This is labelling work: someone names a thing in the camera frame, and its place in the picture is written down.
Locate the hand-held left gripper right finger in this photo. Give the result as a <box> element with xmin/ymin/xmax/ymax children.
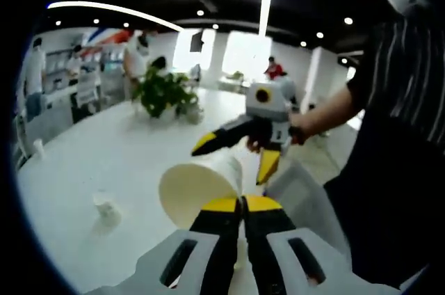
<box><xmin>242</xmin><ymin>196</ymin><xmax>404</xmax><ymax>295</ymax></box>

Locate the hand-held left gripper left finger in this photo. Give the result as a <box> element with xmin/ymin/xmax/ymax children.
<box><xmin>85</xmin><ymin>196</ymin><xmax>243</xmax><ymax>295</ymax></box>

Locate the slim white paper cup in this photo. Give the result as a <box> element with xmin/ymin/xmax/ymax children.
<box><xmin>33</xmin><ymin>138</ymin><xmax>46</xmax><ymax>161</ymax></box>

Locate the person's right hand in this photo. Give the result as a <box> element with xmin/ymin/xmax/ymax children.
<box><xmin>288</xmin><ymin>113</ymin><xmax>311</xmax><ymax>147</ymax></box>

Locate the small beige jar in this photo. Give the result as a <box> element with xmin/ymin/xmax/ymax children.
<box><xmin>186</xmin><ymin>109</ymin><xmax>204</xmax><ymax>125</ymax></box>

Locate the potted green plant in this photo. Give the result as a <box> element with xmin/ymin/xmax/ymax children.
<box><xmin>131</xmin><ymin>65</ymin><xmax>203</xmax><ymax>124</ymax></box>

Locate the black hanging screen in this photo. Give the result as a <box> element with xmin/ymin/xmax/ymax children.
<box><xmin>190</xmin><ymin>30</ymin><xmax>205</xmax><ymax>51</ymax></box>

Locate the white office chair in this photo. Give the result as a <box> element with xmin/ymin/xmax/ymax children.
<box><xmin>76</xmin><ymin>72</ymin><xmax>100</xmax><ymax>108</ymax></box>

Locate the grey counter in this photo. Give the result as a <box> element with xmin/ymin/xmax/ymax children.
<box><xmin>26</xmin><ymin>99</ymin><xmax>76</xmax><ymax>140</ymax></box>

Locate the curved ceiling light strip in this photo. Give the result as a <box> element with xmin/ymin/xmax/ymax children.
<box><xmin>47</xmin><ymin>1</ymin><xmax>184</xmax><ymax>32</ymax></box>

